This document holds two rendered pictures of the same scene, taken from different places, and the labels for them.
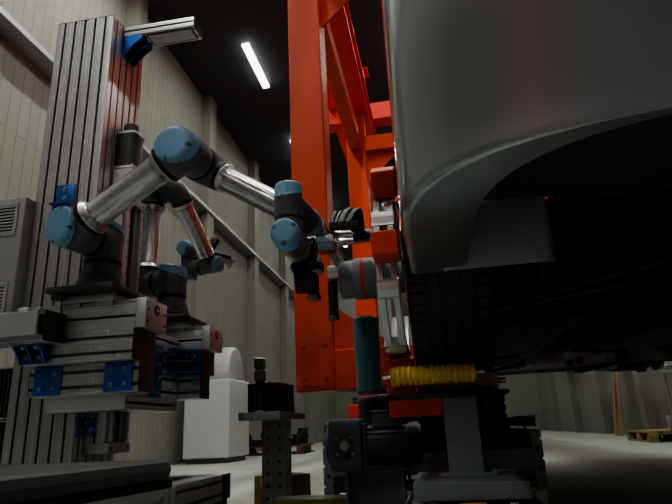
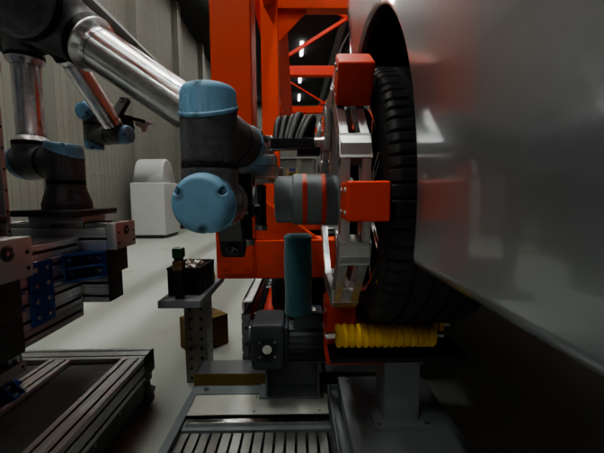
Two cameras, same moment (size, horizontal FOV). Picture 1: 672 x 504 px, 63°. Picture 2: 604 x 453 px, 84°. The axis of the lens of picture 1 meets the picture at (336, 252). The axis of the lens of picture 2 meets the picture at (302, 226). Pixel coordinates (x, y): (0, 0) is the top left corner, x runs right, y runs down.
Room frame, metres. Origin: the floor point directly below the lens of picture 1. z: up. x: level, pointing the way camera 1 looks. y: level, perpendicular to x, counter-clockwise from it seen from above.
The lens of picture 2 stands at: (0.88, 0.08, 0.86)
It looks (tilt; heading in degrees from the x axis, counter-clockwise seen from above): 5 degrees down; 350
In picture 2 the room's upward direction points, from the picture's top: straight up
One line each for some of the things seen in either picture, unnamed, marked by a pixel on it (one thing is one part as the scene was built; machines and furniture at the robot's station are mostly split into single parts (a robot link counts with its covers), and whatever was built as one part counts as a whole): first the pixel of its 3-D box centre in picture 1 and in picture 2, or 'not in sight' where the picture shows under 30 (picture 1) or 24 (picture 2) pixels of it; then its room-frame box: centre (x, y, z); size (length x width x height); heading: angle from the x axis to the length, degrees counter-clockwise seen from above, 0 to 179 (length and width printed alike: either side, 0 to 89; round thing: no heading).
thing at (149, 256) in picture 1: (149, 238); (29, 102); (2.23, 0.80, 1.19); 0.15 x 0.12 x 0.55; 67
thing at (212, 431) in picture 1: (217, 403); (155, 198); (8.54, 1.88, 0.82); 0.83 x 0.74 x 1.65; 171
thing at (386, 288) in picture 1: (392, 275); (339, 199); (1.77, -0.19, 0.85); 0.54 x 0.07 x 0.54; 171
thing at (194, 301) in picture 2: (274, 416); (195, 289); (2.44, 0.30, 0.44); 0.43 x 0.17 x 0.03; 171
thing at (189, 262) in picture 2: (271, 397); (192, 274); (2.40, 0.30, 0.51); 0.20 x 0.14 x 0.13; 167
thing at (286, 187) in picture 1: (290, 205); (214, 130); (1.37, 0.12, 0.95); 0.11 x 0.08 x 0.11; 163
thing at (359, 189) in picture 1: (361, 250); (269, 104); (4.24, -0.21, 1.75); 0.19 x 0.19 x 2.45; 81
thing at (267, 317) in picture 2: (387, 461); (305, 353); (2.09, -0.15, 0.26); 0.42 x 0.18 x 0.35; 81
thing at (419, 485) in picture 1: (463, 440); (396, 380); (1.75, -0.35, 0.32); 0.40 x 0.30 x 0.28; 171
